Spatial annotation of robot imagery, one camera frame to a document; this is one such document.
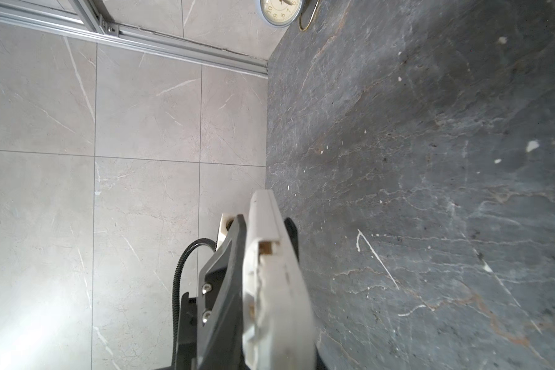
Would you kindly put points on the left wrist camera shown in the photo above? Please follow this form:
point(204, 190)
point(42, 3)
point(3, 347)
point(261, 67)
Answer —
point(226, 221)

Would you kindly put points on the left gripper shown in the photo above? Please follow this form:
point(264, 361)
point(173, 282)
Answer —
point(217, 338)

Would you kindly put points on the small round clock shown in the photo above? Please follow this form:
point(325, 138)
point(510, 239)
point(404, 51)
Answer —
point(282, 13)

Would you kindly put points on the white remote control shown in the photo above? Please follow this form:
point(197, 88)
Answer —
point(278, 319)

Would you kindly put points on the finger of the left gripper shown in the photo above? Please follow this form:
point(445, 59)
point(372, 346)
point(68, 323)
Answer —
point(292, 230)

